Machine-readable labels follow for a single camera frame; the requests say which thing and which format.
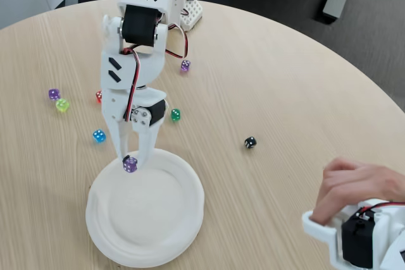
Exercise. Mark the red translucent die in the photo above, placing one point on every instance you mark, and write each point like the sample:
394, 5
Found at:
98, 96

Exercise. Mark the purple translucent die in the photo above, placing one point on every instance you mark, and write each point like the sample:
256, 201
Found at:
185, 66
130, 165
54, 94

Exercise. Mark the dark green translucent die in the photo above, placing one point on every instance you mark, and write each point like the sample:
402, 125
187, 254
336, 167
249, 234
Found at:
176, 115

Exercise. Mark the lime green translucent die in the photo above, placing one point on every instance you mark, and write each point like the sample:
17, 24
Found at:
62, 105

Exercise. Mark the white leader arm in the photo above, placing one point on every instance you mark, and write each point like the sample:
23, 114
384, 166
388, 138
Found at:
357, 244

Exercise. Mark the white paper plate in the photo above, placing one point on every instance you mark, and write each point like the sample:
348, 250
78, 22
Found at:
145, 213

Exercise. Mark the person's hand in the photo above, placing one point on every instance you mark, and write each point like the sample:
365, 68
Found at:
354, 184

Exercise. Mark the blue translucent die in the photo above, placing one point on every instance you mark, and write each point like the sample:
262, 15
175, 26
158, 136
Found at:
99, 136

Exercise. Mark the black die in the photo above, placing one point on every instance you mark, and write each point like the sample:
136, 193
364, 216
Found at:
250, 143

